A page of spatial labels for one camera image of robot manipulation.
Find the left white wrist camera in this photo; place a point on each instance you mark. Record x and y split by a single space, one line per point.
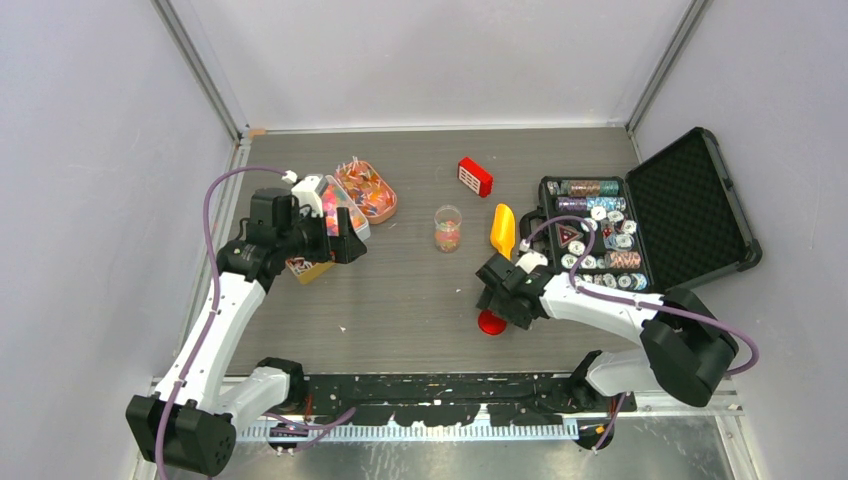
308 191

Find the black poker chip case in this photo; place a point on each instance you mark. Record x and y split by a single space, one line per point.
673 221

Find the yellow tray of wrapped candies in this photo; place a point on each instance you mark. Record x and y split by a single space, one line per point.
306 271

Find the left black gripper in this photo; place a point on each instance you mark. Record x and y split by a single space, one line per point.
340 249

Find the pink tray of lollipops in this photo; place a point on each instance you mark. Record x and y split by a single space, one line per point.
371 194

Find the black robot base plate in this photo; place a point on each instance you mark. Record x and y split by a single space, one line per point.
435 400

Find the red toy brick block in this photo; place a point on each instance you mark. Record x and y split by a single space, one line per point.
475 177

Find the white tray of gummy candies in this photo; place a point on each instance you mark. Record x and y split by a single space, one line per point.
333 197

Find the yellow plastic scoop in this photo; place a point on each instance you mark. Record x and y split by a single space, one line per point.
502 235

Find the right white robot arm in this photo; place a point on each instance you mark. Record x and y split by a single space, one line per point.
680 347

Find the red jar lid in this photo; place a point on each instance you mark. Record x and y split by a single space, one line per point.
490 324

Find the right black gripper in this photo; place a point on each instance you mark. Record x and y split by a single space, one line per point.
492 299

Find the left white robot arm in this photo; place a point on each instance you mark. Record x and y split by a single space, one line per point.
189 422

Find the clear plastic jar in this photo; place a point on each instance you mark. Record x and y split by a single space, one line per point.
447 234

